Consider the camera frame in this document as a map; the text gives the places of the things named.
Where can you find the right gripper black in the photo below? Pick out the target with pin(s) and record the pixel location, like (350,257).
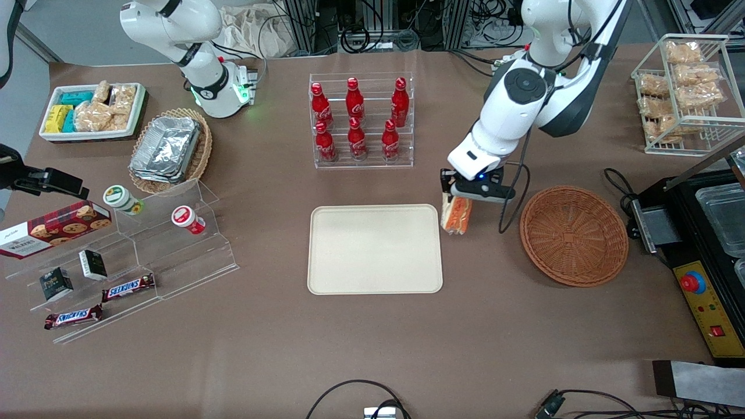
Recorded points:
(16,174)

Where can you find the red emergency stop button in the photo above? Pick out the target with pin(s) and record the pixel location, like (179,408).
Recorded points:
(692,283)

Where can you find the white rectangular snack tray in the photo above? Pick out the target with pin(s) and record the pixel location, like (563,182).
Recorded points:
(87,134)

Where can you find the green lid yogurt cup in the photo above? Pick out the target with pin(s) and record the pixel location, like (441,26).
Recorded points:
(121,199)

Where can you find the round brown wicker basket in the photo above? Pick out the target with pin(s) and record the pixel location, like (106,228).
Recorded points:
(573,235)

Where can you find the grey flat metal plate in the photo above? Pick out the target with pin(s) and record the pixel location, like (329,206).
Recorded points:
(698,383)

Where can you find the clear acrylic bottle rack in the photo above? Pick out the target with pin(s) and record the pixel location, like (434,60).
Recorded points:
(372,157)

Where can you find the teal snack packet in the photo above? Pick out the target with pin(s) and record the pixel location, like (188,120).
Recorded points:
(77,97)
(69,121)

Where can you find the black sealing machine yellow panel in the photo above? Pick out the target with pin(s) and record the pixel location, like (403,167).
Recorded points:
(698,314)

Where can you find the beige plastic serving tray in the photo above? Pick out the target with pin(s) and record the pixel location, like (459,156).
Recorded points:
(375,250)

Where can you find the clear bag golden snacks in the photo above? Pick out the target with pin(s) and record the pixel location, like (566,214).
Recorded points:
(652,107)
(653,85)
(698,75)
(684,52)
(701,98)
(663,131)

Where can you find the small black carton box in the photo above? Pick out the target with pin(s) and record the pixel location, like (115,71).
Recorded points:
(56,284)
(93,265)

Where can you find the oval tan wicker basket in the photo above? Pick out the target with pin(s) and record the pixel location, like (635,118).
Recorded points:
(204,145)

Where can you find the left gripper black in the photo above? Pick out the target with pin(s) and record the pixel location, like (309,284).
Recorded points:
(449,185)

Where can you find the red lid yogurt cup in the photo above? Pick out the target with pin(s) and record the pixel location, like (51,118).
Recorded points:
(186,219)

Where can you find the red tartan cookie box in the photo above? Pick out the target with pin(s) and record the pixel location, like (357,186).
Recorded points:
(52,230)

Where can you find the triangle sandwich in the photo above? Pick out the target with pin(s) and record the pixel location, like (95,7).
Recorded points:
(457,215)

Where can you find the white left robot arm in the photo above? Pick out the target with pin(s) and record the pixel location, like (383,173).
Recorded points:
(512,116)

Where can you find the small silver device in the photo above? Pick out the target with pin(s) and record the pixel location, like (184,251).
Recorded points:
(379,413)

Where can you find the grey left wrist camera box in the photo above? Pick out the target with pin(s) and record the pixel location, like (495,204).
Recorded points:
(486,193)

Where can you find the yellow snack packet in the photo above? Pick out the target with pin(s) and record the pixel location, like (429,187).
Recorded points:
(56,118)

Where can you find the clear bag rice snacks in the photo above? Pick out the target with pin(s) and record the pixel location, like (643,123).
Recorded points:
(124,99)
(93,116)
(120,122)
(102,92)

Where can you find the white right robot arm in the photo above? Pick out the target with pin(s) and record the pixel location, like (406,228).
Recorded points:
(204,81)

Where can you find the aluminium foil container stack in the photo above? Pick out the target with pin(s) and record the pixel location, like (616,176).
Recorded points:
(166,148)

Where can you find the red cola bottle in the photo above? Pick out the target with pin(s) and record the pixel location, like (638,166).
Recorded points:
(390,144)
(322,107)
(400,105)
(357,142)
(326,145)
(355,102)

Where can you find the brown Snickers bar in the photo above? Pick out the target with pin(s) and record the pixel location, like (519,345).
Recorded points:
(74,317)
(128,287)

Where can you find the clear acrylic step stand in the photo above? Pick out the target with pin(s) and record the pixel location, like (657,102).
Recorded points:
(116,314)
(192,262)

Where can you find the clear plastic container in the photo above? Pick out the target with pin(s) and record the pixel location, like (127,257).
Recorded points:
(740,272)
(724,218)

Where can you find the aluminium frame post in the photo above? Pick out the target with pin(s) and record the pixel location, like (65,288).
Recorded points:
(460,23)
(302,26)

